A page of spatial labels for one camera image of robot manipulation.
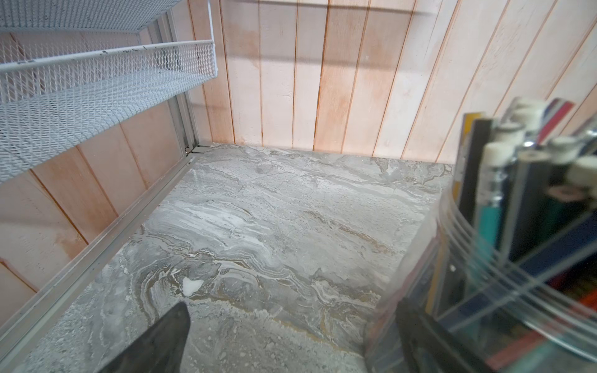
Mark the clear cup of pencils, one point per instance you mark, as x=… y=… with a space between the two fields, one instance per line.
x=506 y=259

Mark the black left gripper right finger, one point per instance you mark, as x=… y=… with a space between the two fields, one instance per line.
x=422 y=336

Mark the white wire mesh shelf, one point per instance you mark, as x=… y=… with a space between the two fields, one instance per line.
x=69 y=72

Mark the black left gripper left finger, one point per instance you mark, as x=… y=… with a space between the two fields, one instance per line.
x=160 y=348

